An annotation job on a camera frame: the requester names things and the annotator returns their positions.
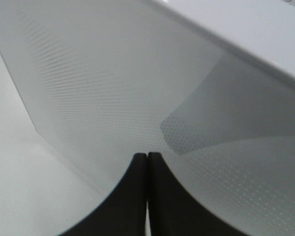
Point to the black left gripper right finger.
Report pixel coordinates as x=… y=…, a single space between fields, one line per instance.
x=173 y=211

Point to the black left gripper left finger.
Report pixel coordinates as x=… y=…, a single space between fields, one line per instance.
x=123 y=212

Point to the white microwave door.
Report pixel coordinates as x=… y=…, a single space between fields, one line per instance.
x=104 y=79

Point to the white microwave oven body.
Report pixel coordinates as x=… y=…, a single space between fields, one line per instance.
x=263 y=30

